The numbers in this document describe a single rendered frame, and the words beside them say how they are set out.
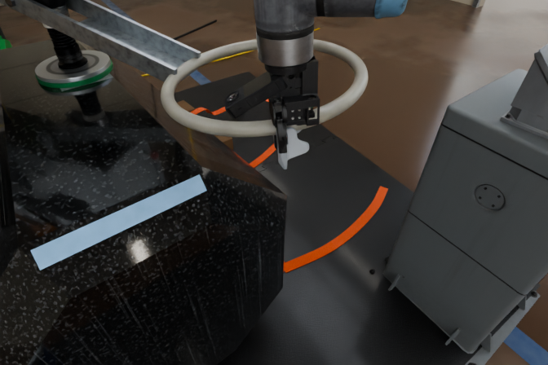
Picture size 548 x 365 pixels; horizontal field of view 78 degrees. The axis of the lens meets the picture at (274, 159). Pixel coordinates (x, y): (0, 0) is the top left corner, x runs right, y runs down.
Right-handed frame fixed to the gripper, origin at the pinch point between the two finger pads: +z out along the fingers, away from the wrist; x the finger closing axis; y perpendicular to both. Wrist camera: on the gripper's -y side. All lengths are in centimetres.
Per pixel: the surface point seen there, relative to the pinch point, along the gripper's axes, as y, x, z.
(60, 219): -41.5, -6.4, 2.9
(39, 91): -63, 44, 0
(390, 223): 58, 48, 89
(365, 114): 82, 146, 89
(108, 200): -33.9, -2.6, 3.1
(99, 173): -37.6, 5.4, 2.7
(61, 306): -42.0, -17.7, 13.0
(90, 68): -50, 52, -2
